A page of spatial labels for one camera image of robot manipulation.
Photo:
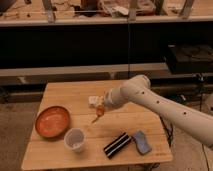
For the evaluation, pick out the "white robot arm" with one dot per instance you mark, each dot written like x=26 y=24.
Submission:
x=137 y=90

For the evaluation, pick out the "metal shelf rack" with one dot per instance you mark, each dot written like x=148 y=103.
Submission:
x=48 y=37

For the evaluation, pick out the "black white striped block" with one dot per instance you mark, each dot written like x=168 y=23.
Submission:
x=117 y=145

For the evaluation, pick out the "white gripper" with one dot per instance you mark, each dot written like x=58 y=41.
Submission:
x=114 y=98

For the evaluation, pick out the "small white block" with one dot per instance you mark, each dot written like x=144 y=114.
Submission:
x=95 y=101

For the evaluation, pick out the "orange pepper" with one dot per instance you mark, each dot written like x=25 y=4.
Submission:
x=100 y=110

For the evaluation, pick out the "black box on shelf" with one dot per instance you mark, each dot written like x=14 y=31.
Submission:
x=188 y=59

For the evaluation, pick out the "wooden table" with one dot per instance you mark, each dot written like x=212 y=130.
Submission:
x=42 y=154

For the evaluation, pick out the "blue sponge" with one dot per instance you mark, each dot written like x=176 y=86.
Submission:
x=141 y=142

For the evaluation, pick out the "orange ceramic bowl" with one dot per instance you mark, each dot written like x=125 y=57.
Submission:
x=52 y=121

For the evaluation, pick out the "clear plastic cup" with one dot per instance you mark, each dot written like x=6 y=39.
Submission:
x=74 y=140

